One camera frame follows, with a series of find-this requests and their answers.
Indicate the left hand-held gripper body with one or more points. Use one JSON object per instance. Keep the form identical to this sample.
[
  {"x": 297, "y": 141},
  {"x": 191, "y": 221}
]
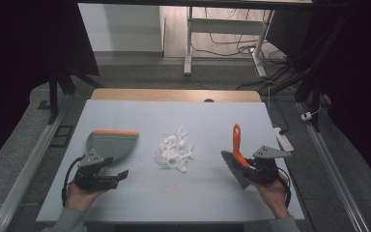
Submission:
[{"x": 90, "y": 175}]

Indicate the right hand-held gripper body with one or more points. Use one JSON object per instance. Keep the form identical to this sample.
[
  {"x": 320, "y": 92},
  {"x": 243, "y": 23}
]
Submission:
[{"x": 265, "y": 164}]

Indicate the grey dustpan with orange edge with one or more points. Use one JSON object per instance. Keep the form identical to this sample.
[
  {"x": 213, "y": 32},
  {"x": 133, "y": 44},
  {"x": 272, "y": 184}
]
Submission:
[{"x": 114, "y": 145}]

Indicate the pile of white paper scraps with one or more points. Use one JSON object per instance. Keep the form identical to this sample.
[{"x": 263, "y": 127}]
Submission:
[{"x": 174, "y": 151}]

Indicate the person's left hand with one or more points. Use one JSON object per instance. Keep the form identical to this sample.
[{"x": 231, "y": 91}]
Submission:
[{"x": 81, "y": 198}]

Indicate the person's right hand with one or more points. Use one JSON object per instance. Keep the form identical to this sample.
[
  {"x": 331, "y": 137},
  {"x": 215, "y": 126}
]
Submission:
[{"x": 272, "y": 195}]

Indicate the white power strip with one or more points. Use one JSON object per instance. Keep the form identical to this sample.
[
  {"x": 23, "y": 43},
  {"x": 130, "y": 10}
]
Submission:
[{"x": 283, "y": 139}]

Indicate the white board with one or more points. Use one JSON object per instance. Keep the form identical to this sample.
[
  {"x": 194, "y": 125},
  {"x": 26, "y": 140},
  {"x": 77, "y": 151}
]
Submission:
[{"x": 180, "y": 193}]

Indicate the small white plug adapter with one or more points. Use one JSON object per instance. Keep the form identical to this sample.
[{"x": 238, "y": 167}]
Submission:
[{"x": 306, "y": 116}]

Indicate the black tripod stand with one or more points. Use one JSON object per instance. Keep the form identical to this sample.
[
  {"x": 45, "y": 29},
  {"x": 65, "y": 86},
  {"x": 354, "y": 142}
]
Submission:
[
  {"x": 62, "y": 80},
  {"x": 312, "y": 74}
]

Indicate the wooden table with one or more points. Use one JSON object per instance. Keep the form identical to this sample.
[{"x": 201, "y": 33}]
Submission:
[{"x": 174, "y": 95}]

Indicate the black curtain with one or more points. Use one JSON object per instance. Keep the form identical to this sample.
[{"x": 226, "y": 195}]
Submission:
[
  {"x": 22, "y": 64},
  {"x": 360, "y": 80}
]

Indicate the aluminium rail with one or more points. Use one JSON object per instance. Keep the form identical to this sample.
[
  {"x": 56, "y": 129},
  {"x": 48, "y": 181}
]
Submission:
[
  {"x": 331, "y": 170},
  {"x": 25, "y": 170}
]

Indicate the white desk frame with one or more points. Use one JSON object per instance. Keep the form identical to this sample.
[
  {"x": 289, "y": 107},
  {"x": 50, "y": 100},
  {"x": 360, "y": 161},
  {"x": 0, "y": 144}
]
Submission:
[{"x": 225, "y": 25}]

